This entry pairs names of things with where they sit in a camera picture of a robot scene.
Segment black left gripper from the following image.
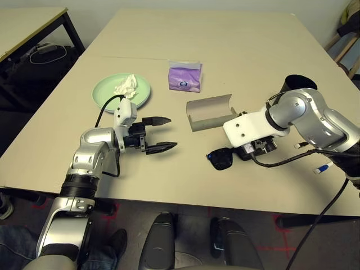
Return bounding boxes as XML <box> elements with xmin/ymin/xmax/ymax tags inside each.
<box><xmin>123</xmin><ymin>116</ymin><xmax>178</xmax><ymax>156</ymax></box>

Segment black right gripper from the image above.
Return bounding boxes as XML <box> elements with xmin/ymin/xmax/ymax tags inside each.
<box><xmin>251</xmin><ymin>136</ymin><xmax>278</xmax><ymax>156</ymax></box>

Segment black sunglasses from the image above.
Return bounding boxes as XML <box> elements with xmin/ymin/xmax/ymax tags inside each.
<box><xmin>206</xmin><ymin>146</ymin><xmax>254</xmax><ymax>171</ymax></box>

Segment grey glasses case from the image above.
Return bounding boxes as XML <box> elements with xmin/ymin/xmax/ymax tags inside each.
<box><xmin>186</xmin><ymin>93</ymin><xmax>236</xmax><ymax>132</ymax></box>

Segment white tissue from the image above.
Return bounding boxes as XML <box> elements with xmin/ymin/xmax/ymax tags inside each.
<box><xmin>113</xmin><ymin>74</ymin><xmax>140</xmax><ymax>99</ymax></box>

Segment light green plate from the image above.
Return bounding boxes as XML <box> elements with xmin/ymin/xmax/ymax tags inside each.
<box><xmin>92</xmin><ymin>73</ymin><xmax>152</xmax><ymax>114</ymax></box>

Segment purple tissue pack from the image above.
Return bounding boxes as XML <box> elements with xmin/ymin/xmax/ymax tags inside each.
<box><xmin>168</xmin><ymin>58</ymin><xmax>203</xmax><ymax>92</ymax></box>

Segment black plastic cup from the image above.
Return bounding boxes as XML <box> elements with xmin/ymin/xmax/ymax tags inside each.
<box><xmin>280</xmin><ymin>74</ymin><xmax>318</xmax><ymax>99</ymax></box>

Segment dark robot right leg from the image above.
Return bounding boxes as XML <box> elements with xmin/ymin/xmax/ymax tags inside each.
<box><xmin>210</xmin><ymin>216</ymin><xmax>264</xmax><ymax>270</ymax></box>

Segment dark robot leg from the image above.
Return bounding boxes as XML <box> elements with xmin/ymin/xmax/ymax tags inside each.
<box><xmin>139</xmin><ymin>212</ymin><xmax>177</xmax><ymax>270</ymax></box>
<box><xmin>210</xmin><ymin>216</ymin><xmax>264</xmax><ymax>270</ymax></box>

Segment dark robot left leg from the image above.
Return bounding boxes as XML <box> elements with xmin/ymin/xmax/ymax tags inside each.
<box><xmin>139</xmin><ymin>212</ymin><xmax>177</xmax><ymax>270</ymax></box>

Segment person's black shoe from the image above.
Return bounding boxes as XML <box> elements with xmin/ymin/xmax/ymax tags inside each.
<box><xmin>108</xmin><ymin>228</ymin><xmax>128</xmax><ymax>254</ymax></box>

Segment wooden stool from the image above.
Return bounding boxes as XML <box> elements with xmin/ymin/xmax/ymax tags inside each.
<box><xmin>325</xmin><ymin>32</ymin><xmax>360</xmax><ymax>79</ymax></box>

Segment grey robot torso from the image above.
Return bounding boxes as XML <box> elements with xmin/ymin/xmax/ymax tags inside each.
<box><xmin>174</xmin><ymin>251</ymin><xmax>226</xmax><ymax>270</ymax></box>

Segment black bag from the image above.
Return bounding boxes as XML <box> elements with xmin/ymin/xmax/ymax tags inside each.
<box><xmin>0</xmin><ymin>43</ymin><xmax>82</xmax><ymax>113</ymax></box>

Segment grey power adapter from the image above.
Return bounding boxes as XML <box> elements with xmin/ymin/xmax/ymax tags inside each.
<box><xmin>36</xmin><ymin>43</ymin><xmax>57</xmax><ymax>54</ymax></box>

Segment dark jacket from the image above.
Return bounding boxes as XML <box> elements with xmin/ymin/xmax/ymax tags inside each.
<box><xmin>337</xmin><ymin>16</ymin><xmax>360</xmax><ymax>37</ymax></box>

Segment yellow-green seat cushion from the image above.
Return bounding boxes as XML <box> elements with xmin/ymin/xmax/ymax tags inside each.
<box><xmin>341</xmin><ymin>0</ymin><xmax>360</xmax><ymax>26</ymax></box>

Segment person's grey sneaker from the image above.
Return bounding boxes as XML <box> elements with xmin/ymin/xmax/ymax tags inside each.
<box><xmin>0</xmin><ymin>192</ymin><xmax>14</xmax><ymax>220</ymax></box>

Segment person's blue jeans leg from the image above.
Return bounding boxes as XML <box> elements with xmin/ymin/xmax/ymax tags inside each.
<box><xmin>0</xmin><ymin>224</ymin><xmax>119</xmax><ymax>270</ymax></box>

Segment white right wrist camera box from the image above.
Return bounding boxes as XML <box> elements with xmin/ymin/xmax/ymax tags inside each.
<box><xmin>223</xmin><ymin>109</ymin><xmax>290</xmax><ymax>147</ymax></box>

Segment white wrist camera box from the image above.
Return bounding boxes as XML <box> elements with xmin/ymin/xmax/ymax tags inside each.
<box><xmin>113</xmin><ymin>98</ymin><xmax>138</xmax><ymax>154</ymax></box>
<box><xmin>223</xmin><ymin>109</ymin><xmax>290</xmax><ymax>147</ymax></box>

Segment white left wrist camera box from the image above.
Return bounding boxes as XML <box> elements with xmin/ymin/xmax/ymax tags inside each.
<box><xmin>113</xmin><ymin>98</ymin><xmax>138</xmax><ymax>154</ymax></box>

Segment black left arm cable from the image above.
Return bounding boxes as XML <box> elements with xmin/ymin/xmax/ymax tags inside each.
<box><xmin>94</xmin><ymin>94</ymin><xmax>124</xmax><ymax>178</ymax></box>

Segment white cord loop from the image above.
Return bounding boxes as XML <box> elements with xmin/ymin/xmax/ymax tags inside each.
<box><xmin>29</xmin><ymin>44</ymin><xmax>68</xmax><ymax>64</ymax></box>

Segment beige side table black frame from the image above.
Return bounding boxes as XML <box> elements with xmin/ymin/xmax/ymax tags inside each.
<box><xmin>0</xmin><ymin>7</ymin><xmax>85</xmax><ymax>74</ymax></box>

